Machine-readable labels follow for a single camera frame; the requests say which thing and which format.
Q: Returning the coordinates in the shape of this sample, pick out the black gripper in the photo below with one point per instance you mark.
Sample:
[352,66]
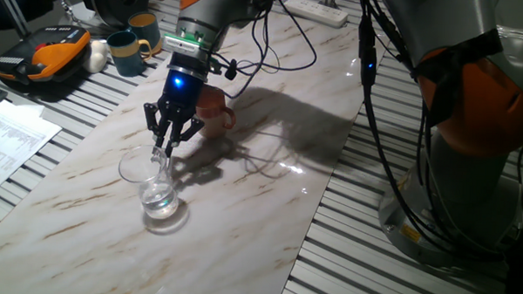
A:
[180,102]

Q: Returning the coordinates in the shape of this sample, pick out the clear glass mug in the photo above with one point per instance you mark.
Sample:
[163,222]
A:
[157,200]

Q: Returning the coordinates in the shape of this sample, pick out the teal mug yellow band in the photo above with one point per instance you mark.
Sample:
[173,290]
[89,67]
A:
[125,59]

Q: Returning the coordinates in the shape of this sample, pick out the dark teal mug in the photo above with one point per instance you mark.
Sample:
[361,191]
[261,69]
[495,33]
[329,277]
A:
[145,29]

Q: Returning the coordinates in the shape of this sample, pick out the small white rounded object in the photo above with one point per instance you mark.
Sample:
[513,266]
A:
[96,56]

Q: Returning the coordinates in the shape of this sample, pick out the white marble pattern board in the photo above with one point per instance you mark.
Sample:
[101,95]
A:
[250,207]

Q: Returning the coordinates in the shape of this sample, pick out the black round device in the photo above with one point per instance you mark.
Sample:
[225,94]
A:
[114,2]

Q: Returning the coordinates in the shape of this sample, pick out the orange black teach pendant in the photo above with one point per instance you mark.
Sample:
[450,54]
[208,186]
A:
[51,52]

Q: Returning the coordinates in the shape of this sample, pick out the white printed paper sheet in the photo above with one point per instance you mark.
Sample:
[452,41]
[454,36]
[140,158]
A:
[13,142]

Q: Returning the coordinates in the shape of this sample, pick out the thin chrome stand rod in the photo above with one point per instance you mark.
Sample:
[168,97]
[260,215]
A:
[66,2]

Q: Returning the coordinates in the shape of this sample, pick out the white power strip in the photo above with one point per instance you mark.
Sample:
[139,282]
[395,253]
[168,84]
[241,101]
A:
[314,11]

